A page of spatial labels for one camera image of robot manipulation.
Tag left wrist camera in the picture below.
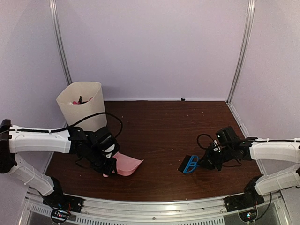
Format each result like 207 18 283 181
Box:
103 143 120 158

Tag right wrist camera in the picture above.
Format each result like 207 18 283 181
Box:
211 140 221 153

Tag blue hand brush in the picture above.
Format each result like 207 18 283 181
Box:
178 155 200 174

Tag scraps inside bin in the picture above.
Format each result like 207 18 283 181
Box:
69 96 93 105

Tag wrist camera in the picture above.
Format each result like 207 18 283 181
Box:
103 143 120 158
211 140 221 153

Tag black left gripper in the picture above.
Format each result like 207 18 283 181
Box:
85 146 117 176

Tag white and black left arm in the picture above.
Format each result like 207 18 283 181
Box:
0 120 119 208

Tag cream plastic waste bin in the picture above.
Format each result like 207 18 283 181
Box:
56 82 105 125

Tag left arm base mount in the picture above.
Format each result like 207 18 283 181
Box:
41 177 83 225

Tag pink plastic dustpan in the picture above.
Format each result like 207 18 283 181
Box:
101 152 143 177

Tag front aluminium rail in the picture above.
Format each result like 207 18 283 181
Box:
20 194 293 225

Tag right aluminium frame post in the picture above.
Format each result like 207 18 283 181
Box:
226 0 255 105

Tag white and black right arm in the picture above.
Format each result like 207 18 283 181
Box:
197 126 300 207

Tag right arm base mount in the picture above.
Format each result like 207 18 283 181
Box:
224 176 265 223

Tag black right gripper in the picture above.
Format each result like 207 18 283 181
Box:
196 145 234 172

